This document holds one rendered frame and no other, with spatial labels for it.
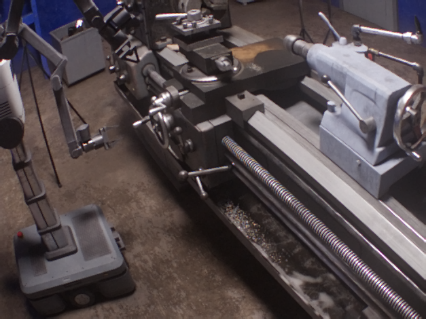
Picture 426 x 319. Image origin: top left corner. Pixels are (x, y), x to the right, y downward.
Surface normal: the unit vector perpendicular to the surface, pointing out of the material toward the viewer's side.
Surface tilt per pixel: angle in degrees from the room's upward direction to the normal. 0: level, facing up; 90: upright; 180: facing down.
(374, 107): 76
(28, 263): 0
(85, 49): 90
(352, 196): 36
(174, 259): 0
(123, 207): 0
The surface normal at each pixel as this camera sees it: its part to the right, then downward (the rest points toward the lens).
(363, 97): -0.88, 0.15
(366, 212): -0.60, -0.45
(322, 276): -0.11, -0.81
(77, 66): 0.56, 0.43
